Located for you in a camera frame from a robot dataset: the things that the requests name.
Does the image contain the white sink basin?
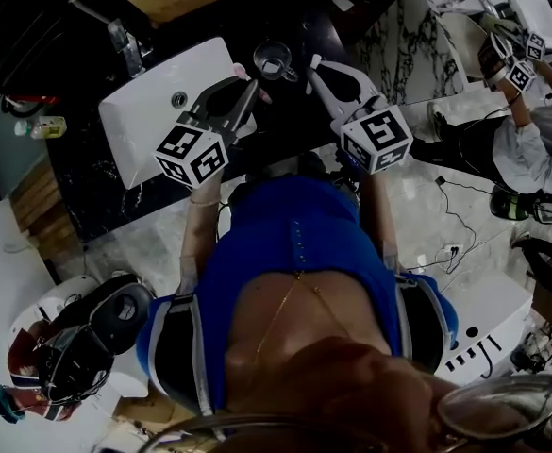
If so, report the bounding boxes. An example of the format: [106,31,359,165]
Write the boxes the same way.
[98,36,258,191]

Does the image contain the black floor cable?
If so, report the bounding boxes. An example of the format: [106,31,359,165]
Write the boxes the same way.
[434,175,480,274]

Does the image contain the white slotted panel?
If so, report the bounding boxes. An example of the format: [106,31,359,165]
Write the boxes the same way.
[433,276,534,387]

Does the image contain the person's blue top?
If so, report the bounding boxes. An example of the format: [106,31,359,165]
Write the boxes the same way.
[136,175,460,417]

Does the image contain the dark wooden staircase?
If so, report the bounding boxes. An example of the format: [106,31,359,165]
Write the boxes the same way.
[10,158,86,259]

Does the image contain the white toothbrush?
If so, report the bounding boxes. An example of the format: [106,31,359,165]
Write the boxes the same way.
[304,53,325,97]

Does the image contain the frosted glass panel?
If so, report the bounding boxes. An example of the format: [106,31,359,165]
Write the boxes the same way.
[0,94,53,203]

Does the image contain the person's head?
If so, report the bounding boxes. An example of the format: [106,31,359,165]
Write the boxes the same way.
[226,332,552,453]

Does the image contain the white power strip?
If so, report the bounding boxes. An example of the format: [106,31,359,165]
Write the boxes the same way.
[438,243,466,261]

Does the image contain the black bag with green stripe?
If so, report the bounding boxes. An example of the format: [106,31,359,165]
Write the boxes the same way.
[490,187,552,226]

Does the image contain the clear lens eyeglasses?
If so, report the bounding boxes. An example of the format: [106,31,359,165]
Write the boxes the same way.
[138,373,552,453]

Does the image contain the white marble cabinet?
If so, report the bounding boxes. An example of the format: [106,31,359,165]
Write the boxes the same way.
[355,0,475,108]

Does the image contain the pink toothbrush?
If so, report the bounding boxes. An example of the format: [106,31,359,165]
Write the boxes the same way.
[230,62,273,104]

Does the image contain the white countertop basin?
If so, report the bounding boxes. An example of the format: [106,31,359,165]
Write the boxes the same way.
[438,10,496,85]

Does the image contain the thin gold necklace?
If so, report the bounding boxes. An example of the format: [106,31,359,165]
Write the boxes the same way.
[254,271,347,365]

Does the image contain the plastic bottle with yellow liquid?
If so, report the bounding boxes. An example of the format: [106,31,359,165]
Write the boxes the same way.
[13,114,68,141]

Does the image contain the person's right forearm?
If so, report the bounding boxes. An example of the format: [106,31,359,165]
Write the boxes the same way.
[358,170,402,273]

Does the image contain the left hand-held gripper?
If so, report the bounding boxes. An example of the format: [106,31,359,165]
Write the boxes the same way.
[154,75,261,190]

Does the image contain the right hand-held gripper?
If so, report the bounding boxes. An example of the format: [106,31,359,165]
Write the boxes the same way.
[306,61,415,176]

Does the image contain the black marble vanity counter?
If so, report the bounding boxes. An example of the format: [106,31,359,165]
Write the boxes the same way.
[43,0,355,243]

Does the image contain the person's left forearm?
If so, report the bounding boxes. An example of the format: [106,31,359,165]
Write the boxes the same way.
[179,176,223,296]

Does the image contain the clear glass cup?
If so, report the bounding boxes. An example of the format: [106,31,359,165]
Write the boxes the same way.
[252,40,301,84]

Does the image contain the grey black harness vest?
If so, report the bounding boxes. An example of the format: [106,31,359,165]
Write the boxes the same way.
[150,252,446,419]

